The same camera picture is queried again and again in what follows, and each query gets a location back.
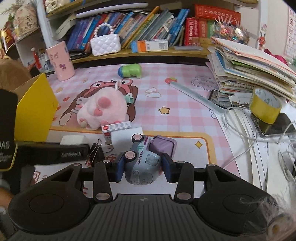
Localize orange and white carton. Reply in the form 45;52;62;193
130;39;169;53

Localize black smartphone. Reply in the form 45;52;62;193
251;112;296;139

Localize red flat box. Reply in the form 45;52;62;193
194;4;241;25

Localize green and blue toy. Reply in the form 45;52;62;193
117;64;142;79

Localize red thick books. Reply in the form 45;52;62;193
184;17;216;46

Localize flat beige books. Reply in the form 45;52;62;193
55;13;78;38

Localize pink cartoon cup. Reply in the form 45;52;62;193
45;41;76;82

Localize stack of books and papers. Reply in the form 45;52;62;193
206;37;296;104

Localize pink plush toy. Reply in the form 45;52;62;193
76;80;130;131

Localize red tassel ornament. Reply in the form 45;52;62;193
32;47;42;70

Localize yellow cardboard box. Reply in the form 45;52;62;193
13;73;60;142

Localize grey fuzzy fur trim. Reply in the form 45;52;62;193
239;194;296;241

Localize white shelf unit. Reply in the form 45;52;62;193
14;0;61;77

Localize grey flat case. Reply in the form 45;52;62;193
173;45;204;52

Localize colourful sequin decoration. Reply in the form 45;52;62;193
213;14;250;45

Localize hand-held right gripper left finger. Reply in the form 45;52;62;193
37;152;126;201

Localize pen holder with pens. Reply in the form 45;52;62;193
35;47;56;73

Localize white cable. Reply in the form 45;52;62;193
223;107;296;186

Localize wall chart poster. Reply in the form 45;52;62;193
284;5;296;56

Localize blue and purple toy truck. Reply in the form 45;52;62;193
124;134;177;185

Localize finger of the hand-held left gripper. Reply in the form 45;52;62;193
14;142;91;166

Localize row of colourful books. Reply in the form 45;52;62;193
58;6;192;53

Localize small white staples box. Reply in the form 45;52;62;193
102;121;132;149

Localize white quilted pearl-handle purse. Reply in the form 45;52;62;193
89;23;121;57

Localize yellow tape roll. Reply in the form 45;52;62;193
249;87;283;125

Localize cartoon wall sticker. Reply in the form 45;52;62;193
257;23;267;51

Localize brown and white cat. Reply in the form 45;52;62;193
0;58;32;92

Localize white rolled paper tube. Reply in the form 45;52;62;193
76;2;149;18

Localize white paper sheets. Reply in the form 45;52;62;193
216;108;296;193

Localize black binder clip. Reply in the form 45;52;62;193
88;138;104;166

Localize strawberry ruler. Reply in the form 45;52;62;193
165;77;228;114

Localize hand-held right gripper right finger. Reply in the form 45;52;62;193
161;154;257;201

